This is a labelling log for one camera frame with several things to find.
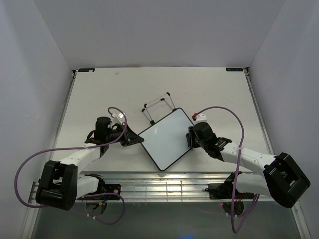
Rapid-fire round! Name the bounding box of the blue left corner label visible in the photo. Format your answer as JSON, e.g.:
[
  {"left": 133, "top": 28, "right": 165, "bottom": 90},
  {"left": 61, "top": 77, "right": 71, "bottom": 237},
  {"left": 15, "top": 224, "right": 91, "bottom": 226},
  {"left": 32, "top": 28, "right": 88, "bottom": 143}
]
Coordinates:
[{"left": 78, "top": 68, "right": 95, "bottom": 72}]

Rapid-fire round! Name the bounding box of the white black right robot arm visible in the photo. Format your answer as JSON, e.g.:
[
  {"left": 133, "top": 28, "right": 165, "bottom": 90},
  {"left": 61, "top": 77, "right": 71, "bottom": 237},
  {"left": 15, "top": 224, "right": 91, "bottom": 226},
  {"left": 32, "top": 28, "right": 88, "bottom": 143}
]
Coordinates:
[{"left": 186, "top": 122, "right": 311, "bottom": 208}]

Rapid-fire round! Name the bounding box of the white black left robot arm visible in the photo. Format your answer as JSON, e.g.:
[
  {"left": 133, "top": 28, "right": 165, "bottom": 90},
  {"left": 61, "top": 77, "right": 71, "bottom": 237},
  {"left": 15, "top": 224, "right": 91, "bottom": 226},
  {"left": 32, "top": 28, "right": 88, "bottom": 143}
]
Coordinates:
[{"left": 35, "top": 117, "right": 144, "bottom": 211}]

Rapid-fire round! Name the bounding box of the wire whiteboard easel stand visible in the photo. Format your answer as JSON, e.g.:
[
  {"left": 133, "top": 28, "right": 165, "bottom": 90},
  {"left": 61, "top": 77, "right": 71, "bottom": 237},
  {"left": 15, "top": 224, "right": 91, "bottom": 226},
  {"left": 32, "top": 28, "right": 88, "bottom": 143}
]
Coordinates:
[{"left": 141, "top": 92, "right": 176, "bottom": 125}]

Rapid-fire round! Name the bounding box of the blue right corner label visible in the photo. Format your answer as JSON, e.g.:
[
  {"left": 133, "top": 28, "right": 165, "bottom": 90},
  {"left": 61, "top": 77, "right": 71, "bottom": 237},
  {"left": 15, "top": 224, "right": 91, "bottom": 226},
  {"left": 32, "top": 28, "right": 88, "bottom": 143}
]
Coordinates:
[{"left": 225, "top": 67, "right": 244, "bottom": 72}]

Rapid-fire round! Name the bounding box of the blue corner label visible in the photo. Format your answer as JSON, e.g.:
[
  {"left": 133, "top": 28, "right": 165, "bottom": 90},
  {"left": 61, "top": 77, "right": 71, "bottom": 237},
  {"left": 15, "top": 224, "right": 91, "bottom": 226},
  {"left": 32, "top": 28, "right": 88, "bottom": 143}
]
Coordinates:
[
  {"left": 225, "top": 67, "right": 244, "bottom": 72},
  {"left": 78, "top": 68, "right": 95, "bottom": 72}
]

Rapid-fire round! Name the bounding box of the aluminium table frame rail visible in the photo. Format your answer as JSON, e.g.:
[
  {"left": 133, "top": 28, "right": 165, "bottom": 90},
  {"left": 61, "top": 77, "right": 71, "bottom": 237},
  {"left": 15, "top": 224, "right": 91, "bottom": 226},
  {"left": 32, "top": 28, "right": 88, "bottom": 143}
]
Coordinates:
[{"left": 28, "top": 171, "right": 300, "bottom": 204}]

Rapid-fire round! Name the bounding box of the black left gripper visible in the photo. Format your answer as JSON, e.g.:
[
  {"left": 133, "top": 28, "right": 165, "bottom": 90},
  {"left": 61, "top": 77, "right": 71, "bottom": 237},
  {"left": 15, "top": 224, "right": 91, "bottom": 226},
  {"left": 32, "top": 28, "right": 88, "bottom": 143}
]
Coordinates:
[{"left": 106, "top": 123, "right": 144, "bottom": 147}]

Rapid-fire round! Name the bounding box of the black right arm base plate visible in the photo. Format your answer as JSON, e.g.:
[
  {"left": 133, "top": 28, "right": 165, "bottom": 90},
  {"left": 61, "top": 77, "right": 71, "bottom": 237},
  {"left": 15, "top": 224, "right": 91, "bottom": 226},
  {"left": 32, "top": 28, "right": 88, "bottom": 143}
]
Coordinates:
[{"left": 204, "top": 183, "right": 255, "bottom": 200}]

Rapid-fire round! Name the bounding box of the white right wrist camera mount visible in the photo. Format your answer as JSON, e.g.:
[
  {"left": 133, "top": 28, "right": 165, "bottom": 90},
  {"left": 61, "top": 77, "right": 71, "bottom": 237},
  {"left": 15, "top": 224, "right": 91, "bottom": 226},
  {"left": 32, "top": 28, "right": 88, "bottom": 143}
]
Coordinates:
[{"left": 192, "top": 113, "right": 207, "bottom": 125}]

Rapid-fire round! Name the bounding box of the white black-framed whiteboard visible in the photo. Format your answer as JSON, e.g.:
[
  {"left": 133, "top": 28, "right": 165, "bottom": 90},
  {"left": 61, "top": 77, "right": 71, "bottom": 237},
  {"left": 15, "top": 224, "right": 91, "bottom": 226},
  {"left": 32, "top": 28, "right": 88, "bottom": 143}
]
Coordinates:
[{"left": 139, "top": 108, "right": 193, "bottom": 171}]

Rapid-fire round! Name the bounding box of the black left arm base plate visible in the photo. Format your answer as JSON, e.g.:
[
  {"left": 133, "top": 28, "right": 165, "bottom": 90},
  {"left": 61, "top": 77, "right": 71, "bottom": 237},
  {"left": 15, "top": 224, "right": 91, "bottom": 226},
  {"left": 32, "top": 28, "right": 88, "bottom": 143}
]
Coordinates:
[{"left": 100, "top": 184, "right": 121, "bottom": 195}]

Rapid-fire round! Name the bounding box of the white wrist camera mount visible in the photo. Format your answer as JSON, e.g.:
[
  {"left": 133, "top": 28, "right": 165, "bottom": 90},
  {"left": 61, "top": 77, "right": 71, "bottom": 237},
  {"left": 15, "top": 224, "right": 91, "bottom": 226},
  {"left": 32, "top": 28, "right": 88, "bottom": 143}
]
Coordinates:
[
  {"left": 192, "top": 113, "right": 207, "bottom": 125},
  {"left": 111, "top": 112, "right": 126, "bottom": 125}
]

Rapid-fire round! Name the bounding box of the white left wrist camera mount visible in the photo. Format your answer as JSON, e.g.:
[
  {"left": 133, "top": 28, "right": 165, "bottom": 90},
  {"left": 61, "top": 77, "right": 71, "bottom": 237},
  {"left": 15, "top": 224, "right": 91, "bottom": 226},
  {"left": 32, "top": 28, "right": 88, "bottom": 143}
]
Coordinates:
[{"left": 111, "top": 112, "right": 126, "bottom": 125}]

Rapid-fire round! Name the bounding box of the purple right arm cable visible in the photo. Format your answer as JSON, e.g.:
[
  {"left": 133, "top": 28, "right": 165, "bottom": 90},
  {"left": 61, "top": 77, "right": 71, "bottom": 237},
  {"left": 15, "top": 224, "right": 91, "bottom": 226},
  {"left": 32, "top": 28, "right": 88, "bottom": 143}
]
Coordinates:
[{"left": 196, "top": 106, "right": 260, "bottom": 234}]

